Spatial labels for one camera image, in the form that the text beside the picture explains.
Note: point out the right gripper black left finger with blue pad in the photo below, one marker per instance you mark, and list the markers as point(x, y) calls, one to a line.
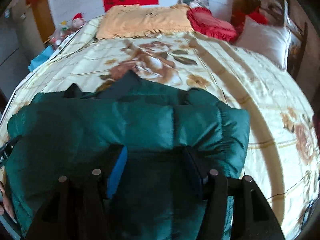
point(76, 208)

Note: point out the plush doll with red hat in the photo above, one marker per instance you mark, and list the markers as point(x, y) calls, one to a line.
point(78, 21)

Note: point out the blue box beside bed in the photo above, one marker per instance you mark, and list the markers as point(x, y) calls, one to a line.
point(41, 58)

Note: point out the framed photo on headboard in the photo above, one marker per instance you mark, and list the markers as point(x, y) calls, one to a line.
point(195, 3)

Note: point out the white satin pillow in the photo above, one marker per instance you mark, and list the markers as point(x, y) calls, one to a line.
point(269, 41)

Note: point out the cream floral bed quilt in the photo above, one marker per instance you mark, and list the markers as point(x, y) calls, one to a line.
point(283, 154)

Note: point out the dark green puffer jacket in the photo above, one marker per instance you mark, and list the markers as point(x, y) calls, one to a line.
point(67, 133)

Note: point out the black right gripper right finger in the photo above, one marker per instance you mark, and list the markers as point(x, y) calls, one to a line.
point(238, 202)

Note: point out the orange fringed pillow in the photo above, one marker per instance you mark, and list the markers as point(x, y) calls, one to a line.
point(136, 21)

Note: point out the grey refrigerator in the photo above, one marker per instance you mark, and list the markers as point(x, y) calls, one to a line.
point(14, 64)

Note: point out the person's left hand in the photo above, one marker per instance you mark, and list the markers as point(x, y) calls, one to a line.
point(6, 205)

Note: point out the red heart-shaped cushion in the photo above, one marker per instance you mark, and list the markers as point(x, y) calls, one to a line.
point(202, 21)

